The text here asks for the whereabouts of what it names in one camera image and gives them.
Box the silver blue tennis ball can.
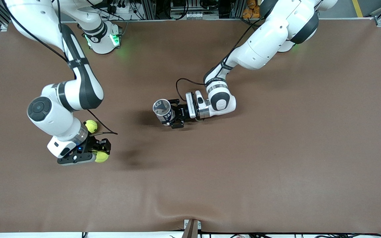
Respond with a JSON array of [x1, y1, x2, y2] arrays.
[[153, 99, 176, 127]]

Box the white terminal block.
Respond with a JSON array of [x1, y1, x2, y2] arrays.
[[185, 12, 208, 20]]

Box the aluminium frame post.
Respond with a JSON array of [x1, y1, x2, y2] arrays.
[[141, 0, 156, 20], [230, 0, 244, 19]]

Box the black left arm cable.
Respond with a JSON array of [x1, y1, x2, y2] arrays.
[[176, 19, 264, 100]]

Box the white power strip black plugs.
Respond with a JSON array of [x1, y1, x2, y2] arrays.
[[106, 0, 135, 15]]

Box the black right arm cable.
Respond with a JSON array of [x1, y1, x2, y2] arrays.
[[5, 0, 118, 136]]

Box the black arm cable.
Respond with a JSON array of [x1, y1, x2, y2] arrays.
[[5, 0, 118, 136], [176, 19, 264, 100]]

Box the orange packaged goods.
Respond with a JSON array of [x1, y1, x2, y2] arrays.
[[242, 0, 261, 19]]

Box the black equipment box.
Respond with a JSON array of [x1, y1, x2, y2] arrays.
[[171, 0, 211, 12]]

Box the yellow tennis ball black print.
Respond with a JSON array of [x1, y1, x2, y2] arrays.
[[95, 150, 110, 163]]

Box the brown table mat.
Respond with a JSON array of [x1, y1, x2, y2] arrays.
[[0, 18, 381, 233]]

